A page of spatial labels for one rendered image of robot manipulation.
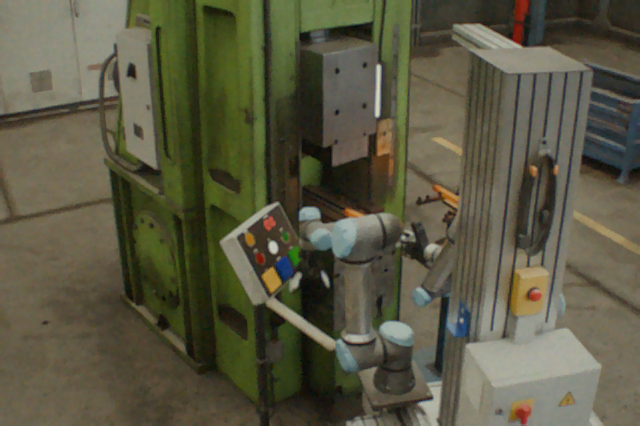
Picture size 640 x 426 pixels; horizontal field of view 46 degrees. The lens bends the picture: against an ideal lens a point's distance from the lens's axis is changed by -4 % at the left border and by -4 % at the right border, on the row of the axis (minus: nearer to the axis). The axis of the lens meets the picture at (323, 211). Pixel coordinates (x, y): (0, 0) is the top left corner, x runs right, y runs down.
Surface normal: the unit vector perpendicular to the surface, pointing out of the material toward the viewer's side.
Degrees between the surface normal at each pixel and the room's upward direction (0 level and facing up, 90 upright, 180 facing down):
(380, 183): 90
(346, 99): 90
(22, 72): 90
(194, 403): 0
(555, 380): 90
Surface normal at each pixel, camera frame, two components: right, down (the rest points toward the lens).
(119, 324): 0.00, -0.90
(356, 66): 0.62, 0.34
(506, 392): 0.22, 0.42
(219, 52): -0.78, 0.26
